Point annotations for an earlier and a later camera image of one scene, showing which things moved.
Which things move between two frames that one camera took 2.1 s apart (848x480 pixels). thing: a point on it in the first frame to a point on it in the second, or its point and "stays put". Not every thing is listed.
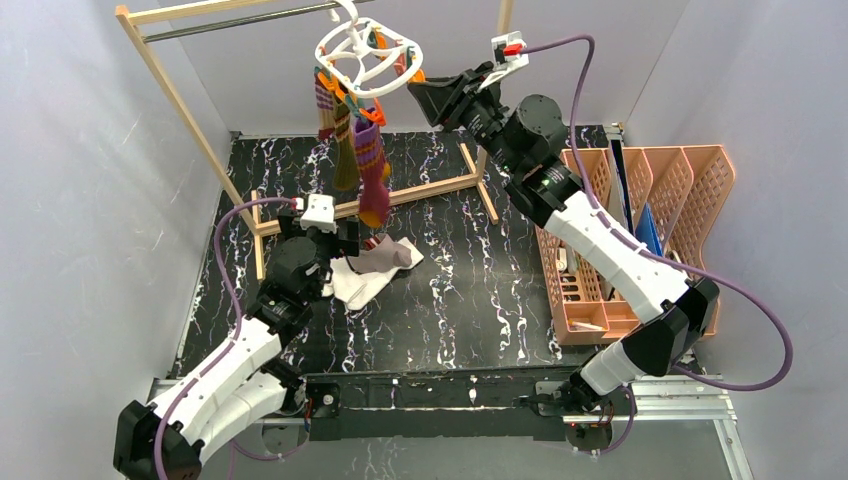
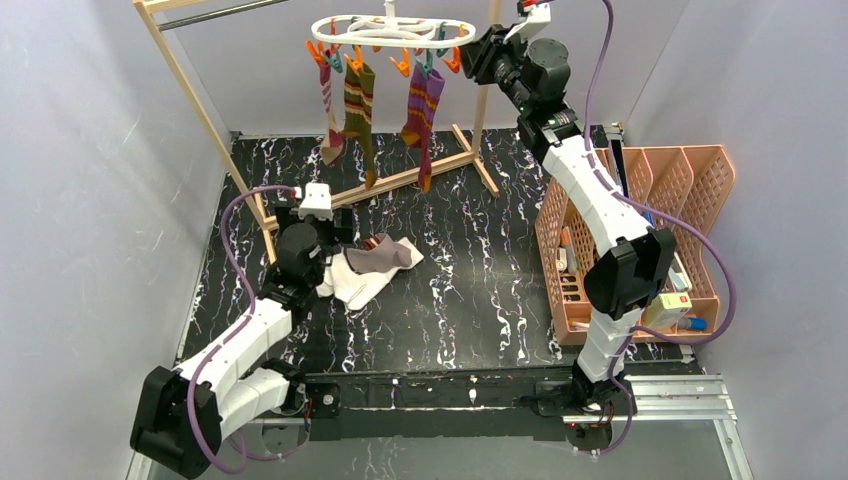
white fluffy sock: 416,257 stays put
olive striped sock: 345,168 to 359,96
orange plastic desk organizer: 691,183 stays put
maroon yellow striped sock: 373,173 to 427,90
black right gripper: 461,102 to 481,56
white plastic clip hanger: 366,56 to 392,31
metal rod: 253,20 to 210,15
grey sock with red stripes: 381,253 stays put
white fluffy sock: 355,289 stays put
